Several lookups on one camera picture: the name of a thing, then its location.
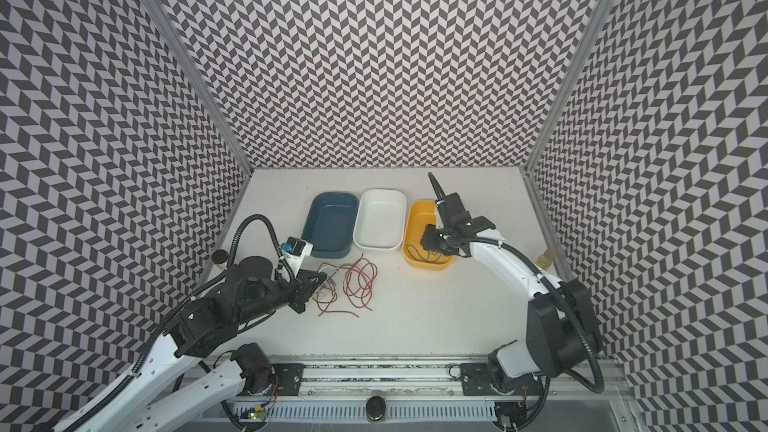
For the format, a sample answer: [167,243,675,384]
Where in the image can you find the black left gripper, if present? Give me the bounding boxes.
[235,267,330,324]

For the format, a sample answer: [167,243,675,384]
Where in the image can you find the green cable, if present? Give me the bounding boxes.
[406,242,452,267]

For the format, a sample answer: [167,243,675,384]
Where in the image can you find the red cables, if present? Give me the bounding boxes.
[311,253,379,319]

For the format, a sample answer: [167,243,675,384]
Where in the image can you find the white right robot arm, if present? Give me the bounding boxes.
[420,173,605,394]

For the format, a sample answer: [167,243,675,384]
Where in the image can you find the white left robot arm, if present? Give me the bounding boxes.
[52,214,327,431]

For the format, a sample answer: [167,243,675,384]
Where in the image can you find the yellow plastic bin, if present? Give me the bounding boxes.
[402,199,453,272]

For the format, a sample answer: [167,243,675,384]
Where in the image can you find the teal plastic bin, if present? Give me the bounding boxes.
[301,192,359,259]

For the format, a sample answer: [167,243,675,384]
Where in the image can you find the white plastic bin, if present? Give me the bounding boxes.
[353,189,407,253]

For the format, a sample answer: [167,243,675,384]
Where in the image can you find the black lid spice jar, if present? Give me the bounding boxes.
[211,249,229,267]

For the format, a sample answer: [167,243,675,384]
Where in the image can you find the yellow liquid bottle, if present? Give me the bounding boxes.
[535,248,557,270]

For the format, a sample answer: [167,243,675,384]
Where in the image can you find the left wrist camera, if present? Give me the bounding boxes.
[281,237,313,270]

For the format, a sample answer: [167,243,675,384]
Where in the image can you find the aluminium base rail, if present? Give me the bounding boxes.
[173,356,637,432]

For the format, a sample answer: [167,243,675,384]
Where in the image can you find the black knob on rail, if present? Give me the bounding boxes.
[365,395,387,423]

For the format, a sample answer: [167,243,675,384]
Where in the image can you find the aluminium corner post right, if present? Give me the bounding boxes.
[523,0,616,177]

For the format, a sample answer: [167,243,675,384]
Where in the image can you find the aluminium corner post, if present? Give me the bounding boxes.
[139,0,253,175]
[523,0,616,177]

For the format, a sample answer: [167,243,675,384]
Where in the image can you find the aluminium corner post left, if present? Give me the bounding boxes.
[139,0,253,175]

